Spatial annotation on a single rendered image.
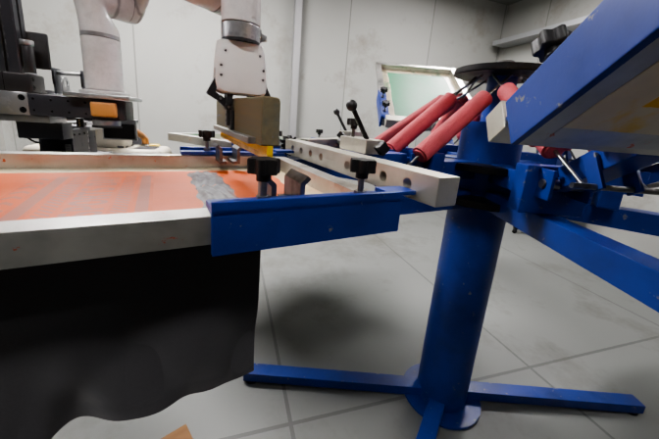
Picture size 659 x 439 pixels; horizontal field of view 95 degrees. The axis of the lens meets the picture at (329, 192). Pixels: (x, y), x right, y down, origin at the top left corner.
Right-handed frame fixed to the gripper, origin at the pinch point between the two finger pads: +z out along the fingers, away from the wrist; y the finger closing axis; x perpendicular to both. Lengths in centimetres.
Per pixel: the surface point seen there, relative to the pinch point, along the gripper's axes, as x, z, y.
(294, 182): 23.2, 8.5, -3.3
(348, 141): -1.4, 3.5, -28.7
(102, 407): 21, 42, 24
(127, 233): 29.3, 12.2, 18.7
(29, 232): 29.3, 11.2, 26.6
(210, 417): -29, 110, 3
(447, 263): 0, 47, -76
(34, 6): -357, -85, 113
